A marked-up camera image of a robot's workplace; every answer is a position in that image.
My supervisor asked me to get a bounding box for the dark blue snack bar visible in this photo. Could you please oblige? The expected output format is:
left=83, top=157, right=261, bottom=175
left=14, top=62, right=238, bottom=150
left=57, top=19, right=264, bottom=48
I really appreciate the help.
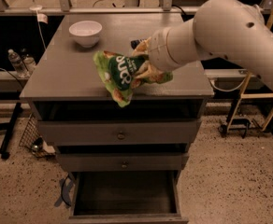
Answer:
left=130, top=39, right=146, bottom=49

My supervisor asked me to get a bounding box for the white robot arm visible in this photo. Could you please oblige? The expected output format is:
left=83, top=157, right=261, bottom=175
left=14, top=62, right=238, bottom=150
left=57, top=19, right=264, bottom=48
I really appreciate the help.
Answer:
left=136, top=0, right=273, bottom=91

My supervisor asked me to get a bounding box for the black wire basket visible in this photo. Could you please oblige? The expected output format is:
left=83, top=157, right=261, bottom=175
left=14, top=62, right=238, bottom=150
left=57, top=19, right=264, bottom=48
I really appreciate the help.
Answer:
left=19, top=114, right=55, bottom=158

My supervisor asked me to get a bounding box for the clear plastic water bottle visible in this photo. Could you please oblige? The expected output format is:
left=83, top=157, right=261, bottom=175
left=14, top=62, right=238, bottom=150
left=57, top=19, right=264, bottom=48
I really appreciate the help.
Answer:
left=8, top=49, right=29, bottom=77

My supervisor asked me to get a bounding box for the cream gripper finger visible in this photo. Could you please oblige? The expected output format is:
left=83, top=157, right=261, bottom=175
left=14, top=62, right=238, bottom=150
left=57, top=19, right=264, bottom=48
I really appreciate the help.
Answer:
left=135, top=61, right=162, bottom=78
left=132, top=38, right=151, bottom=56

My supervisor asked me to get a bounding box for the white cable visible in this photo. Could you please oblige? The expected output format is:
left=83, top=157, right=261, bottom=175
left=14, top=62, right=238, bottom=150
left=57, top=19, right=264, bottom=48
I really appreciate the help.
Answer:
left=28, top=4, right=49, bottom=51

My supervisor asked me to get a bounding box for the grey top drawer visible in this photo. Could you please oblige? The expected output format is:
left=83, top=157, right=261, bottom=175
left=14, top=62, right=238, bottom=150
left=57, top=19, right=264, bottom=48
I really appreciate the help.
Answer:
left=37, top=120, right=201, bottom=146

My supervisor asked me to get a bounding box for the green rice chip bag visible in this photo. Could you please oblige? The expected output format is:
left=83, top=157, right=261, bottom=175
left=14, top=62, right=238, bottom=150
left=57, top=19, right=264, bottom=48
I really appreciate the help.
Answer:
left=93, top=51, right=173, bottom=107

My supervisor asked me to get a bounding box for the grey open bottom drawer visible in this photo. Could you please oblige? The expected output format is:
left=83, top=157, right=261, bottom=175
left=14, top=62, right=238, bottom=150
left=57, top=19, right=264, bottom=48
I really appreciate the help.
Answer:
left=66, top=171, right=188, bottom=224

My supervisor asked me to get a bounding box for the yellow wooden ladder frame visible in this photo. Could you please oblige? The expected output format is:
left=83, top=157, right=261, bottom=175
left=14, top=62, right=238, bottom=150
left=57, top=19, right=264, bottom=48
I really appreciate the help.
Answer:
left=218, top=0, right=273, bottom=138

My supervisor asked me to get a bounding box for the grey middle drawer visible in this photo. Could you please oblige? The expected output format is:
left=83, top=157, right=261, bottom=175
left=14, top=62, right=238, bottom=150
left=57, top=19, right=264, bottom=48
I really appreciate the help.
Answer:
left=57, top=152, right=189, bottom=172

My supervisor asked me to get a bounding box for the white bowl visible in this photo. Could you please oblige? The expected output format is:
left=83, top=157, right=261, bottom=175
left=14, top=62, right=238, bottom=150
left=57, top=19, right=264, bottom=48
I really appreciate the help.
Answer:
left=68, top=21, right=102, bottom=48

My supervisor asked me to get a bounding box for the grey drawer cabinet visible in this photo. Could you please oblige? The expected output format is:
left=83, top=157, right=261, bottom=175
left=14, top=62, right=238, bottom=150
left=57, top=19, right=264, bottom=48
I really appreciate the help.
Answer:
left=19, top=12, right=215, bottom=173

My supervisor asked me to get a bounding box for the black tripod leg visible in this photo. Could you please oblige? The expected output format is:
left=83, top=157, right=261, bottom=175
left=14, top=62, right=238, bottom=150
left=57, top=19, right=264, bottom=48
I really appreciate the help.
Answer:
left=0, top=103, right=22, bottom=160

